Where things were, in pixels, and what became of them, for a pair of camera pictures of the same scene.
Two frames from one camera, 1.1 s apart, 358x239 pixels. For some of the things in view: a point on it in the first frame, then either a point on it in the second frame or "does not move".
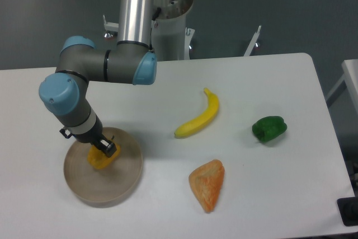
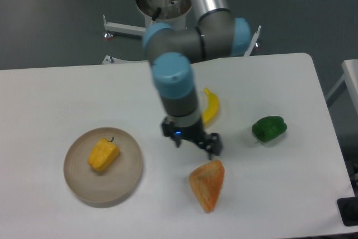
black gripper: [87, 137] -> [211, 143]
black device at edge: [348, 207] does not move
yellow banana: [193, 126] does not move
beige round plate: [104, 187] does not move
